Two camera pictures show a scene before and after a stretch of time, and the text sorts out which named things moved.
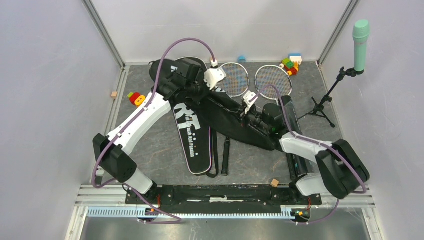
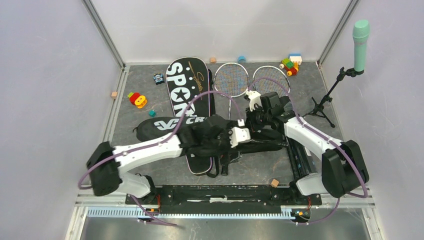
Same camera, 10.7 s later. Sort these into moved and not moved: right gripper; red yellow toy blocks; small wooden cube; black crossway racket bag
Moved: black crossway racket bag
Not moved: right gripper; red yellow toy blocks; small wooden cube
